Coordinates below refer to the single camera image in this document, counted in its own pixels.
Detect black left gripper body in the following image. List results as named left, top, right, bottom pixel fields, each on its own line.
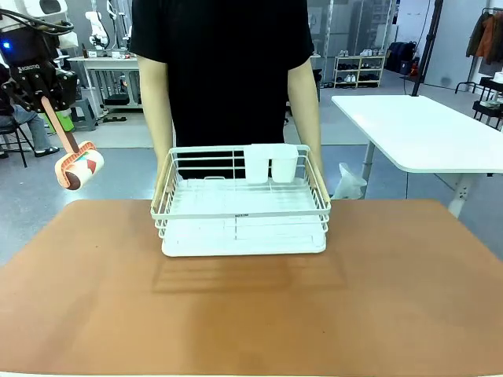
left=0, top=27, right=60, bottom=99

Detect patterned lint roller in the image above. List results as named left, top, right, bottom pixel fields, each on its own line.
left=40, top=96, right=105, bottom=192

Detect white wire dish rack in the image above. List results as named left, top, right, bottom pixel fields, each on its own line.
left=149, top=144, right=332, bottom=258

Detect person's right forearm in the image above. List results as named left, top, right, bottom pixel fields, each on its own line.
left=136, top=54, right=176, bottom=178

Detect person's left forearm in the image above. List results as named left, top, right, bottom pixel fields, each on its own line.
left=286, top=58, right=323, bottom=158

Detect person's right hand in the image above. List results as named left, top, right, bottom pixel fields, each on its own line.
left=152, top=168, right=176, bottom=198

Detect person's left hand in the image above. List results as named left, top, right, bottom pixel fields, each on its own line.
left=309, top=152, right=327, bottom=186

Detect grey plastic stool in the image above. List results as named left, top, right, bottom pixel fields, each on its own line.
left=70, top=97, right=97, bottom=133

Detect green plastic stool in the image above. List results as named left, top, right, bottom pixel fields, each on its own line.
left=46, top=111, right=75, bottom=133

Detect seated person in jeans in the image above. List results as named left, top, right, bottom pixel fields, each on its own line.
left=0, top=62, right=61, bottom=159

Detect black chair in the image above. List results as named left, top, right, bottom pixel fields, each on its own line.
left=0, top=117, right=35, bottom=169

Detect white metal workbench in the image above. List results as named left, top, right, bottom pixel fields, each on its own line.
left=66, top=54, right=143, bottom=119

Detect person's black t-shirt torso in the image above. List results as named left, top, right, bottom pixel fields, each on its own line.
left=129, top=0, right=315, bottom=181

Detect white cutlery holder cups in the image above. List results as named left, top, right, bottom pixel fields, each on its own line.
left=243, top=143, right=299, bottom=185

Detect light wooden shoe rack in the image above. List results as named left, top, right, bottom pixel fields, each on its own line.
left=333, top=54, right=386, bottom=90

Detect clear plastic bag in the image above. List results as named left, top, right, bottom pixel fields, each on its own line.
left=332, top=163, right=369, bottom=200

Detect dark backpacks pile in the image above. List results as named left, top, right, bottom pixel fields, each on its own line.
left=387, top=41, right=417, bottom=74

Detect white desk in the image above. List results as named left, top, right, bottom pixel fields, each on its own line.
left=332, top=93, right=503, bottom=219

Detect black slanted stand pole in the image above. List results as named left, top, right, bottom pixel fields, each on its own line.
left=410, top=0, right=445, bottom=97

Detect olive hanging jacket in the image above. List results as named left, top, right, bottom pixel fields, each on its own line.
left=466, top=11, right=488, bottom=60

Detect black utility cart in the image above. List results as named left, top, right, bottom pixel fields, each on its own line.
left=455, top=76, right=503, bottom=131

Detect rust hanging jacket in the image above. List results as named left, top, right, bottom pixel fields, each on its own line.
left=483, top=13, right=503, bottom=66

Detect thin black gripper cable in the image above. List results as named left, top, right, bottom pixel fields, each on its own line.
left=0, top=8, right=75, bottom=38

